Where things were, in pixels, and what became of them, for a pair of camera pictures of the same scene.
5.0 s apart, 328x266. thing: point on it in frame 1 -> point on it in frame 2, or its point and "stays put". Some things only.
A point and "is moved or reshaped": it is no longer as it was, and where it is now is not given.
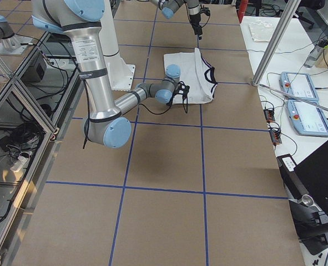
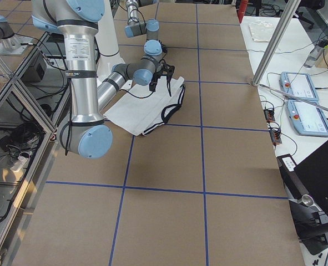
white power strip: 21,162 stays put
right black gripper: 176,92 -> 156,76
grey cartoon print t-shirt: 196,72 is moved or reshaped
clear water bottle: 316,52 stays put
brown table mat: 203,188 stays put
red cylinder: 242,9 stays put
